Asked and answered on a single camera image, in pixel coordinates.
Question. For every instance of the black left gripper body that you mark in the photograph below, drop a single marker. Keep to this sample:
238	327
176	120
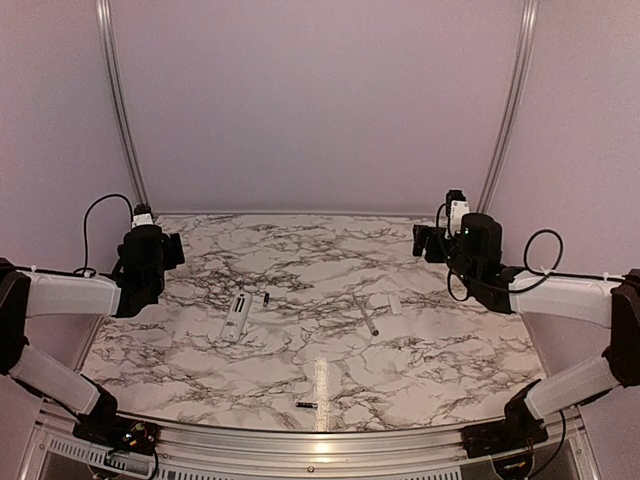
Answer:
173	255

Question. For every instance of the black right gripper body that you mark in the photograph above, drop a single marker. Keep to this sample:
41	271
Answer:
460	261

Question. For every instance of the white battery cover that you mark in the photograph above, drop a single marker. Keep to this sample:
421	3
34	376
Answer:
395	304

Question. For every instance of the white remote control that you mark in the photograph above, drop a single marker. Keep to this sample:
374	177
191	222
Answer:
236	317

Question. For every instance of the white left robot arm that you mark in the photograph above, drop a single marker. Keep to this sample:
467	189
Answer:
29	294

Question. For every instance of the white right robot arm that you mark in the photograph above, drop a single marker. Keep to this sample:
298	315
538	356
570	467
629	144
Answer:
609	303

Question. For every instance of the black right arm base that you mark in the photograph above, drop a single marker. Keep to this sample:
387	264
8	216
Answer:
515	431

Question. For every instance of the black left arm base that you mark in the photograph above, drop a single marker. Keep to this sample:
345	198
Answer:
120	434

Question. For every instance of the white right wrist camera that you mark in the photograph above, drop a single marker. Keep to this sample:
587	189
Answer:
457	207

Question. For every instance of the aluminium frame left post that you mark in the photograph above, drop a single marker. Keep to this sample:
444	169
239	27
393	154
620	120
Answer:
108	42

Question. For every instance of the aluminium frame post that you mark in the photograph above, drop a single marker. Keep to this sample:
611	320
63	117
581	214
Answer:
108	42
515	92

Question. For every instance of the aluminium front rail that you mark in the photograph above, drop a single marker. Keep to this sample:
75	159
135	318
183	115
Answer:
186	451

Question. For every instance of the aluminium frame right post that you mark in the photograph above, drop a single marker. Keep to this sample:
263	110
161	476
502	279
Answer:
515	92

